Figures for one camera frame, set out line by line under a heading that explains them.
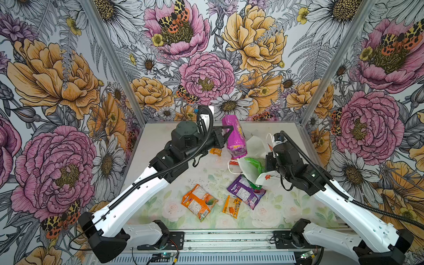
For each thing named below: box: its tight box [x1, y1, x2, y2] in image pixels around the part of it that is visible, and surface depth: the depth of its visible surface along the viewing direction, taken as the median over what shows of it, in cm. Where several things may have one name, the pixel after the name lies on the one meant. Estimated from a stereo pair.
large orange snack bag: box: [181, 183, 219, 223], surface depth 85 cm
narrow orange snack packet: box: [221, 194, 243, 220], surface depth 85 cm
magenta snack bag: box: [221, 114, 248, 159], surface depth 62 cm
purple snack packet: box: [226, 175, 267, 211], surface depth 88 cm
